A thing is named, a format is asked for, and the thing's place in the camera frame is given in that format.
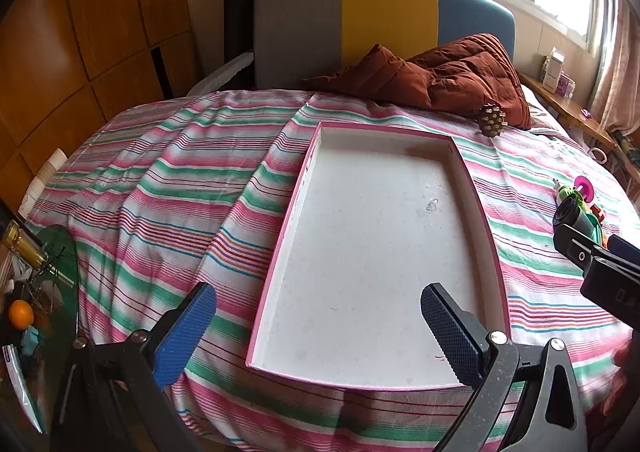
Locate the striped bed blanket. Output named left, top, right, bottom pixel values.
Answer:
left=22, top=89, right=640, bottom=452

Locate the dark bottle with gold neck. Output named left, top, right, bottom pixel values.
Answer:
left=0, top=202, right=48, bottom=268

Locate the green flanged plastic piece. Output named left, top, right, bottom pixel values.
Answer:
left=582, top=212, right=610, bottom=242

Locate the white carton box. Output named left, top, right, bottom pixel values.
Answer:
left=542, top=48, right=566, bottom=90

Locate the wooden wardrobe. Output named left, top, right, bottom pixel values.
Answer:
left=0, top=0, right=196, bottom=213

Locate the beige pillow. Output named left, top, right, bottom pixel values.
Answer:
left=520, top=84, right=557, bottom=129

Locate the green glass side table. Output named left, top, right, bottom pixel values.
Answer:
left=0, top=224, right=81, bottom=452

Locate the grey yellow blue headboard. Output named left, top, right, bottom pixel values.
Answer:
left=253, top=0, right=516, bottom=92

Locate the stack of paper cups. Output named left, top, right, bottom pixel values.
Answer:
left=19, top=148, right=68, bottom=218

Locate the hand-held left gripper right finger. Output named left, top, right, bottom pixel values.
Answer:
left=420, top=283, right=588, bottom=452

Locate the person's right hand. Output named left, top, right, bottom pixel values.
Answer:
left=602, top=347, right=640, bottom=418

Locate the black cylinder with grey cap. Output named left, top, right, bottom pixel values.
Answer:
left=552, top=197, right=596, bottom=238

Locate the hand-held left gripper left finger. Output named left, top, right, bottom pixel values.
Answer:
left=52, top=282, right=218, bottom=452

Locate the beige patterned curtain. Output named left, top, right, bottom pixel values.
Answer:
left=590, top=0, right=640, bottom=133

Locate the brown quilted duvet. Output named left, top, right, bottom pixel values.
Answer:
left=302, top=33, right=532, bottom=130

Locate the pink and white tray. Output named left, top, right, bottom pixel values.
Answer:
left=245, top=120, right=512, bottom=392

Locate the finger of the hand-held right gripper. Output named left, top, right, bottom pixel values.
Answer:
left=552, top=223, right=608, bottom=278

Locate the orange fruit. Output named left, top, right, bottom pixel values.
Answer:
left=8, top=300, right=35, bottom=330

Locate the wooden side desk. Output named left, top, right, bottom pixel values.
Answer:
left=517, top=72, right=640, bottom=168

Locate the brown studded massage ball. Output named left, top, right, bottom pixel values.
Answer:
left=478, top=103, right=503, bottom=137

